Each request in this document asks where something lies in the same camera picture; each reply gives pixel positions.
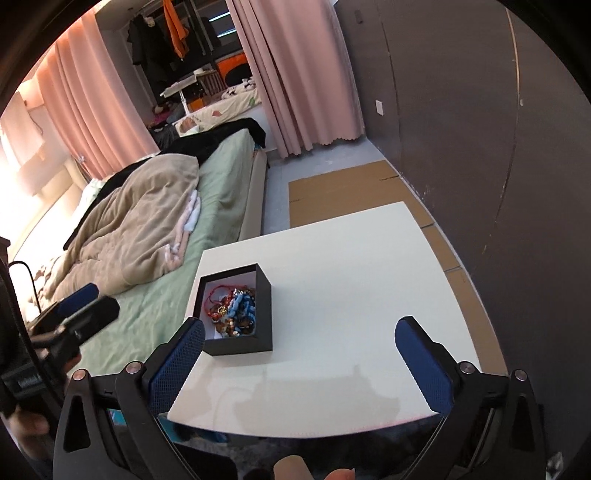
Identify blue braided bracelet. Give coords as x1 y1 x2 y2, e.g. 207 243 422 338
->
225 289 257 329

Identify black square jewelry box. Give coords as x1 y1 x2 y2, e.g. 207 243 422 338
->
188 264 273 356

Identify person's left hand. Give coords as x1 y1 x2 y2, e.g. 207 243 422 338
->
1 407 53 460

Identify person's right hand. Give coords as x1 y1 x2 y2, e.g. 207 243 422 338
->
272 454 358 480

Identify beige comforter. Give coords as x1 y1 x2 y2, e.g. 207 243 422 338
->
44 154 199 301

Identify white low table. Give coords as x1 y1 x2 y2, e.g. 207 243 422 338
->
166 201 482 439

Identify bed with green sheet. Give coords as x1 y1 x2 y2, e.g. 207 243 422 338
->
27 128 270 377

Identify pink curtain left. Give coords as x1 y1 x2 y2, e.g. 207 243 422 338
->
35 10 158 179

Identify pink curtain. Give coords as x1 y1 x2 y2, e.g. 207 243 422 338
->
226 0 365 158
35 10 158 179

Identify black clothing on bed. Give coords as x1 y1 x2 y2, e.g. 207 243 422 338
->
62 118 266 251

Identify brown cardboard floor sheet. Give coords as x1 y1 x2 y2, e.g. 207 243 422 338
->
288 160 508 375

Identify white folding side table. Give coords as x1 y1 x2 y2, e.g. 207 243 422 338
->
160 74 198 115

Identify floral patterned bedding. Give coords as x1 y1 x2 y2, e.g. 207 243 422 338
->
173 79 261 137

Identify dark hanging clothes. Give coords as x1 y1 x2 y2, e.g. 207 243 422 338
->
127 15 175 105

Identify orange hanging garment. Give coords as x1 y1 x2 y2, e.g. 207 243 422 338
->
162 0 188 59

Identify pink curtain right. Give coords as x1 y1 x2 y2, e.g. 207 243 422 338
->
226 0 365 158

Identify white wall socket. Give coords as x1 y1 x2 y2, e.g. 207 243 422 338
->
375 100 385 116

